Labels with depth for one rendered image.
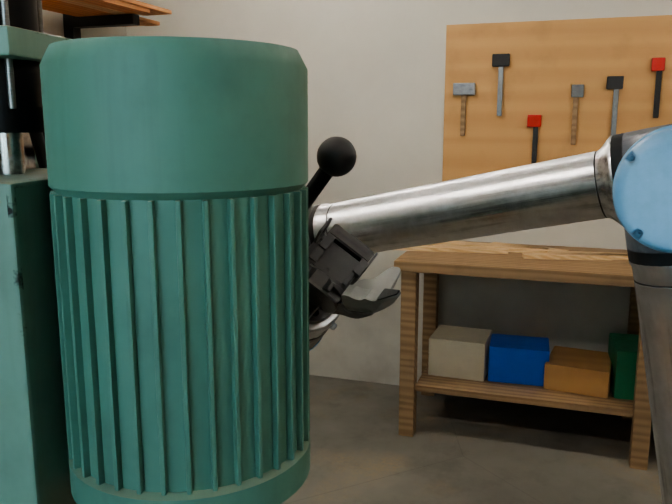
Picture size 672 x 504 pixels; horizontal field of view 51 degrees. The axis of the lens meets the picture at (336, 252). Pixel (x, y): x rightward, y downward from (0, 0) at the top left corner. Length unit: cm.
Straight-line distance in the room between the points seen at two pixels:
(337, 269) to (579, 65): 296
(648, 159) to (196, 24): 368
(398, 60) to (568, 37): 84
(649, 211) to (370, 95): 316
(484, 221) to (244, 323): 55
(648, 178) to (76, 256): 52
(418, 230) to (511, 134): 271
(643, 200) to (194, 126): 46
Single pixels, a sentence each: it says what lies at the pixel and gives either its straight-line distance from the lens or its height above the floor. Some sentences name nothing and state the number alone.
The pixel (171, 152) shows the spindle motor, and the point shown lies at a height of 144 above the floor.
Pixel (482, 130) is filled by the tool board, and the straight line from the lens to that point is 368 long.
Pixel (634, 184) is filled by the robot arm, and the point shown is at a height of 140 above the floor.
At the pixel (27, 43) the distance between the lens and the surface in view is 54.
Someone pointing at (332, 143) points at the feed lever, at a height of 144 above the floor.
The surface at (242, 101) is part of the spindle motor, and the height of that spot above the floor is 147.
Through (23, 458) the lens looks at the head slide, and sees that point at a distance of 54.
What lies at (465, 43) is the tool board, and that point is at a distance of 371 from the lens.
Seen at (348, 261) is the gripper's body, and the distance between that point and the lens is 80.
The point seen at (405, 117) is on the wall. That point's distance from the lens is 377.
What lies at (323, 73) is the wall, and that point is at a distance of 390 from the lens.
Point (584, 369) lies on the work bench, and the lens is 337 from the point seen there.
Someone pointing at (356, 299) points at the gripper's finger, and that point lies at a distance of 74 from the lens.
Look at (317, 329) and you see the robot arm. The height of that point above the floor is 120.
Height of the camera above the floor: 146
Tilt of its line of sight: 10 degrees down
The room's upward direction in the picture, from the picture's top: straight up
